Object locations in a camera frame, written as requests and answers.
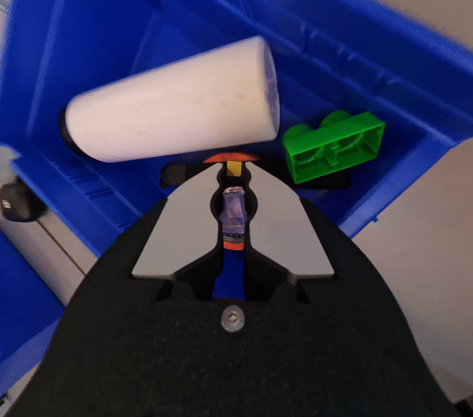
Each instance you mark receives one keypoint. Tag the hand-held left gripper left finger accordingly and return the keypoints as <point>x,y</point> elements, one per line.
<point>177,235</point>

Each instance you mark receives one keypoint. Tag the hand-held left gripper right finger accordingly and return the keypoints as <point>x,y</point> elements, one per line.
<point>292,235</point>

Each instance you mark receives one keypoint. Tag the green toy brick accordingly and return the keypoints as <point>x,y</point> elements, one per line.
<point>332,147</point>

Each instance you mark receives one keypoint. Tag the black earbuds case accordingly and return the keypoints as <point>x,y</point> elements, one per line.
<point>18,202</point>

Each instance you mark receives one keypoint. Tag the small yellow cube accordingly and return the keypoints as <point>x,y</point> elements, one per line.
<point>234,169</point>

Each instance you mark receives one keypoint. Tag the blue plastic bin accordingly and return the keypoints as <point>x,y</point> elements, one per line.
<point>22,295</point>
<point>332,62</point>

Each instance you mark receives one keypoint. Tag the orange rimmed round object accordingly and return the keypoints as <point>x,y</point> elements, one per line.
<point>231,157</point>

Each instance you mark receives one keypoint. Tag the large clear cube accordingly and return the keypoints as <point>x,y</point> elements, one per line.
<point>234,210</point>

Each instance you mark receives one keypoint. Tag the white device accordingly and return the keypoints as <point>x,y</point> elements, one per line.
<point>166,106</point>

